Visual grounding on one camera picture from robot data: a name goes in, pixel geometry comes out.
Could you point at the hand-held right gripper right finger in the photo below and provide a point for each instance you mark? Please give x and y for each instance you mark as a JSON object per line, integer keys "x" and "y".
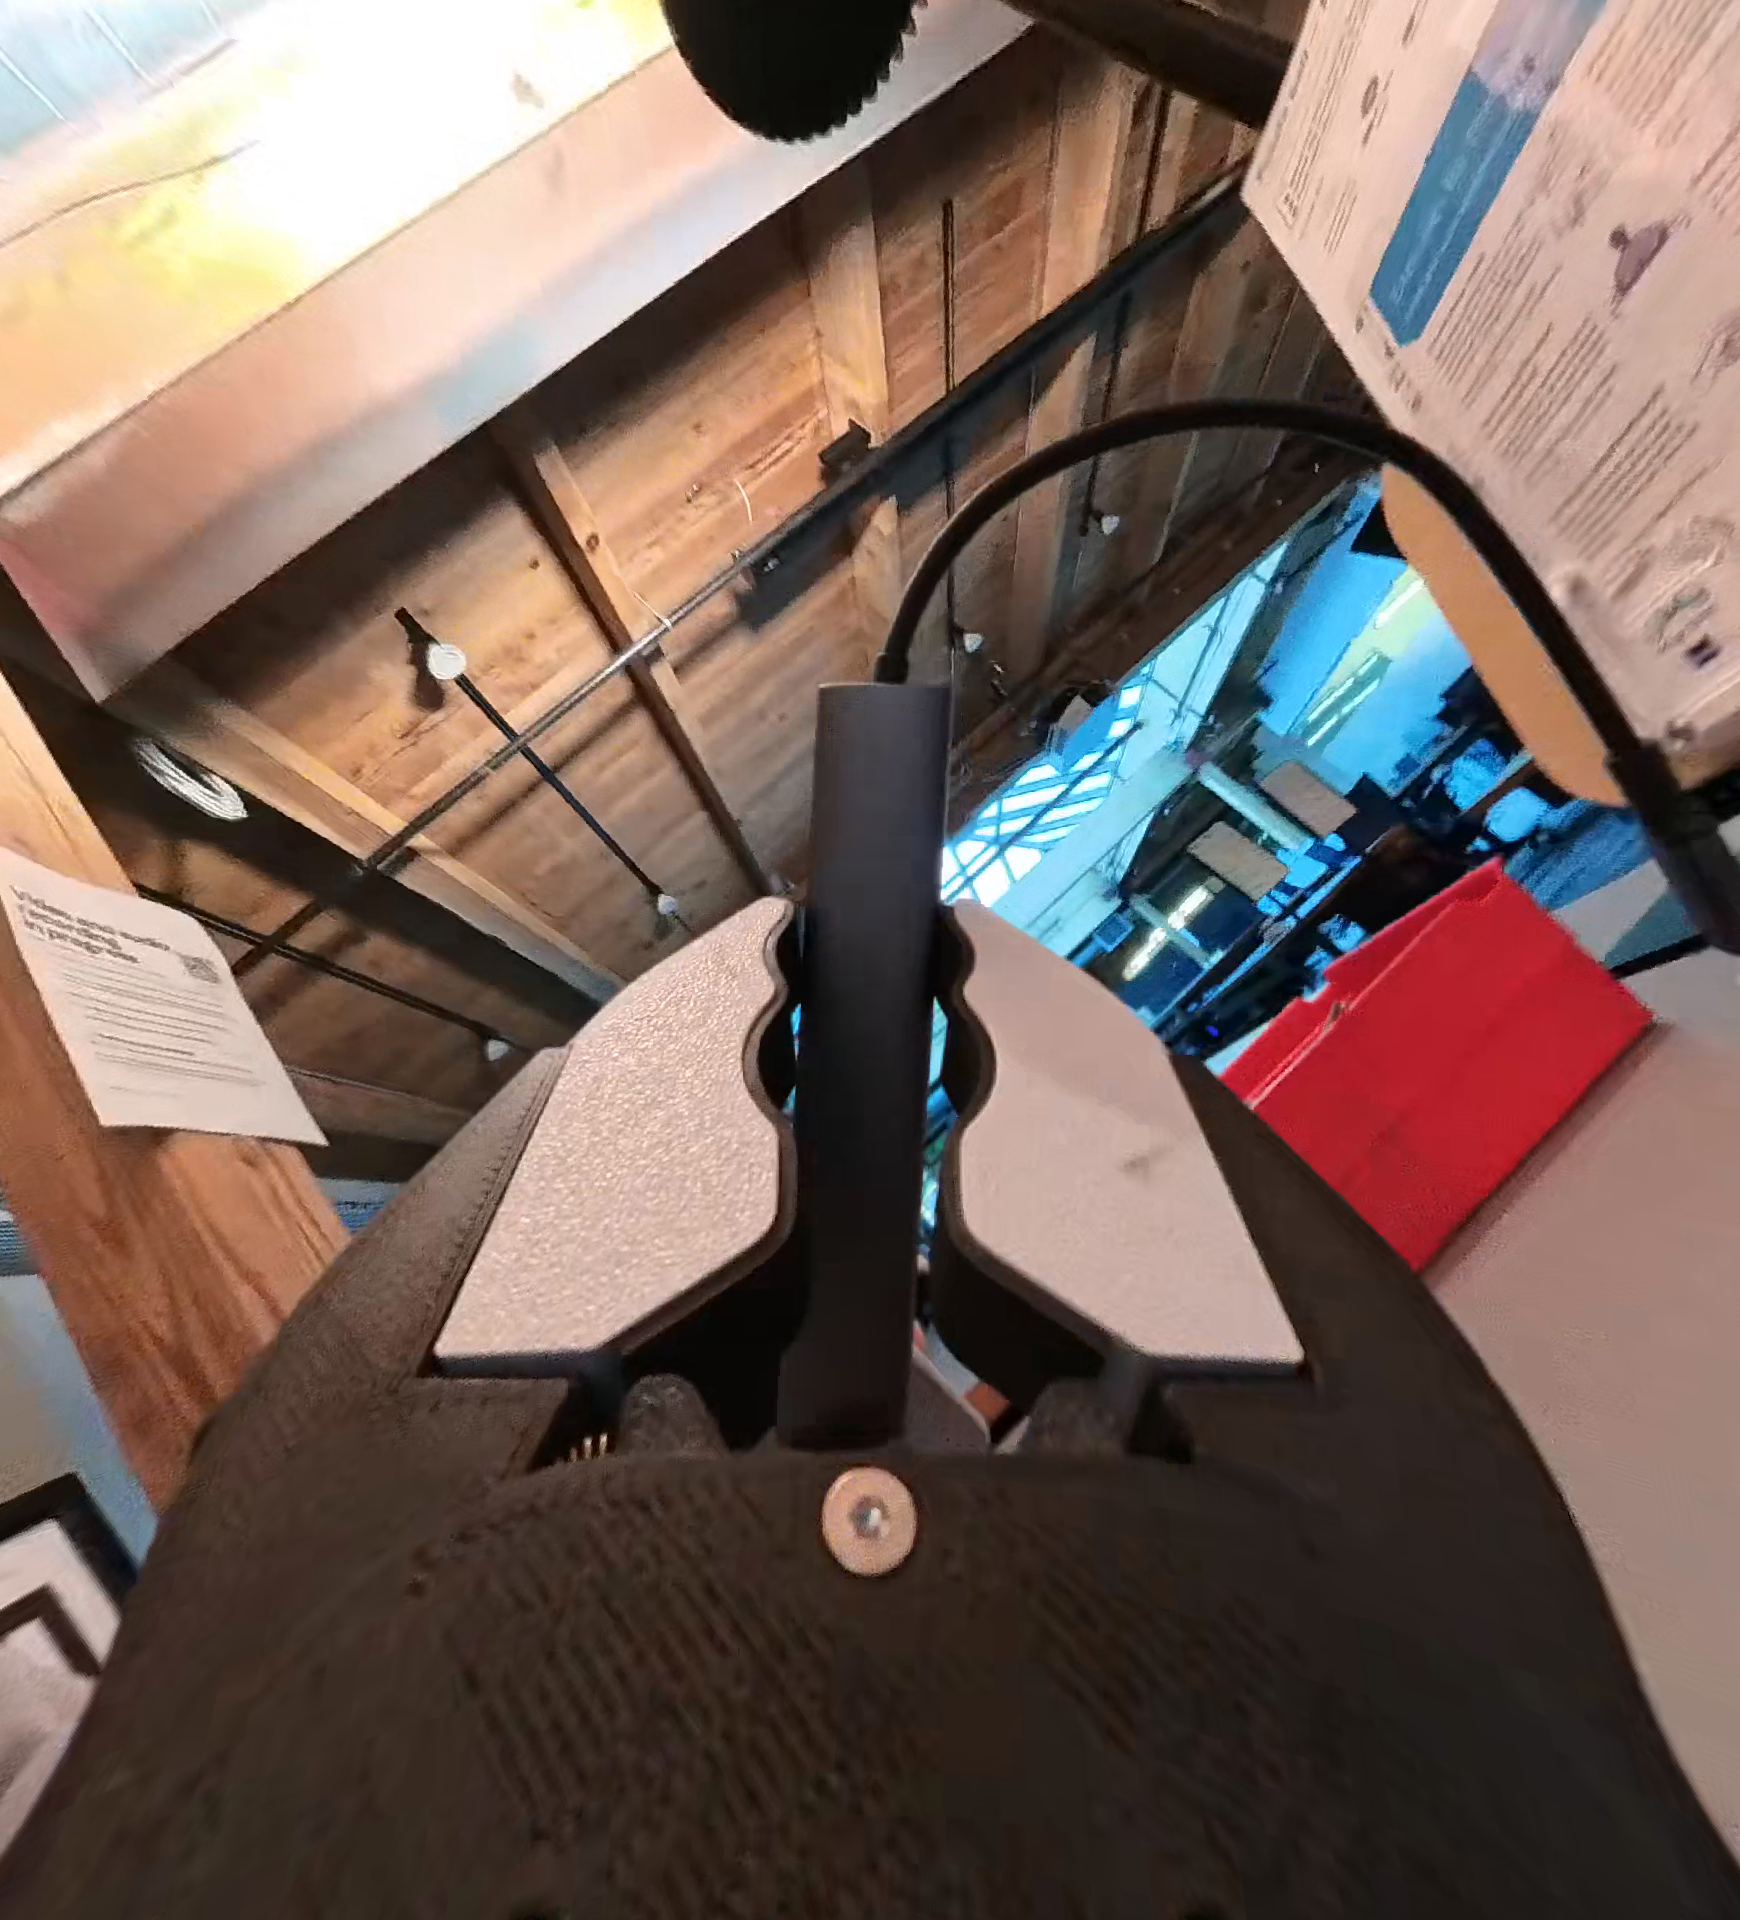
{"x": 1110, "y": 1169}

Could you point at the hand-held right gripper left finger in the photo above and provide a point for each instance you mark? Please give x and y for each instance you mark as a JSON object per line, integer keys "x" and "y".
{"x": 614, "y": 1138}

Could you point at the grey desk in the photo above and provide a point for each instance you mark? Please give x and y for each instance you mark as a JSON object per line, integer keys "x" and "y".
{"x": 1637, "y": 1423}

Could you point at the ceiling spotlight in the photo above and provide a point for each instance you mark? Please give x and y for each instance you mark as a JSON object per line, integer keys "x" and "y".
{"x": 667, "y": 903}
{"x": 441, "y": 659}

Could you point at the red plastic bin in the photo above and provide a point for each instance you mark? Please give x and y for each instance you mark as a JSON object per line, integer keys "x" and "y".
{"x": 1442, "y": 1079}

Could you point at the white paper notice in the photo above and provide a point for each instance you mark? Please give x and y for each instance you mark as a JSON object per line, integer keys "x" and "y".
{"x": 150, "y": 990}

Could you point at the printed leaflet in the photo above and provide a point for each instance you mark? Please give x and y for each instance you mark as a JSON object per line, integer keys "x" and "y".
{"x": 1590, "y": 299}

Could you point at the black ribbed disc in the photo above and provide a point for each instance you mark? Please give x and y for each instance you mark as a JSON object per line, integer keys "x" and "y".
{"x": 794, "y": 59}

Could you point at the wooden post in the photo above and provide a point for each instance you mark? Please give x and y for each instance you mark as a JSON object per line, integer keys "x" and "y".
{"x": 75, "y": 1200}

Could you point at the black picture frame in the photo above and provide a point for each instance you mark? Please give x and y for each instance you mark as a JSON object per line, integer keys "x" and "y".
{"x": 14, "y": 1546}

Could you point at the black ceiling track rail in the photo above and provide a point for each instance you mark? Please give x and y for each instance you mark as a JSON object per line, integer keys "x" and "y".
{"x": 989, "y": 388}

